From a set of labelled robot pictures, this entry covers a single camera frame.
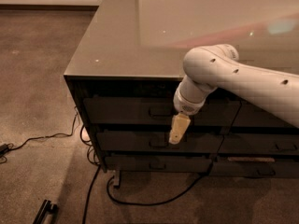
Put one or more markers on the drawer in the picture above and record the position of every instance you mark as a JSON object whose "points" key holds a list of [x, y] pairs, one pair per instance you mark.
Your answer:
{"points": [[252, 116], [153, 111], [157, 142], [256, 169], [158, 163], [260, 144]]}

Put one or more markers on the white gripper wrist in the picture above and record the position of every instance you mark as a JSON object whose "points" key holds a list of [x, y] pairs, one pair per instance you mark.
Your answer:
{"points": [[186, 105]]}

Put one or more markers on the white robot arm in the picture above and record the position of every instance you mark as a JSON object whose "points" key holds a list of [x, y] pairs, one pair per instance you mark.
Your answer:
{"points": [[208, 68]]}

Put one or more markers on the black metal bracket on floor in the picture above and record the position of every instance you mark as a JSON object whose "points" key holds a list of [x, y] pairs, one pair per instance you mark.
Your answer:
{"points": [[46, 208]]}

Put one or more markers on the black power adapter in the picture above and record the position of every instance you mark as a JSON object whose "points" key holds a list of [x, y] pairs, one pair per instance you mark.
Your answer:
{"points": [[3, 149]]}

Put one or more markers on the dark drawer cabinet glass top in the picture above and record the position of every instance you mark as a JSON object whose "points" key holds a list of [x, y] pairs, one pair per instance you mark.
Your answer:
{"points": [[135, 48]]}

